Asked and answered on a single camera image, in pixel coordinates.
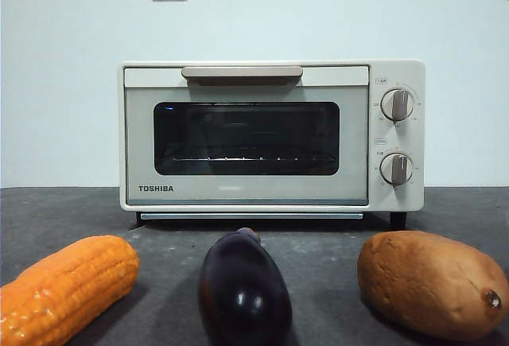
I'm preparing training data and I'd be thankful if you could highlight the glass oven door beige handle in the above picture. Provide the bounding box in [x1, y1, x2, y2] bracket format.
[123, 65, 371, 206]

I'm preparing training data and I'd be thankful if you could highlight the dark purple eggplant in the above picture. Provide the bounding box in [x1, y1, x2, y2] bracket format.
[198, 227, 294, 346]

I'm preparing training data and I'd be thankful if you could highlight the grey oven crumb tray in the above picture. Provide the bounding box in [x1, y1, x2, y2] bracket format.
[139, 212, 363, 220]

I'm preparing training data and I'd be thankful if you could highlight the cream oven knob beige grip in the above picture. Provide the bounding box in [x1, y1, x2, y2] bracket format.
[380, 87, 417, 123]
[379, 152, 414, 186]

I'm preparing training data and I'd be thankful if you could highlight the cream Toshiba toaster oven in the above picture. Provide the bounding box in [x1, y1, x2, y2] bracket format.
[118, 58, 427, 231]

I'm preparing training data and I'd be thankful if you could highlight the brown sweet potato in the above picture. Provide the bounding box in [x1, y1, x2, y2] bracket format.
[356, 230, 509, 342]

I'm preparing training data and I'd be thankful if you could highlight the orange corn cob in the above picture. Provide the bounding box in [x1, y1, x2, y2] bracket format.
[0, 235, 141, 346]

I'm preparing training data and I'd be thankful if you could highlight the metal wire oven rack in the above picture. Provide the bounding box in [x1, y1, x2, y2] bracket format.
[166, 155, 338, 164]

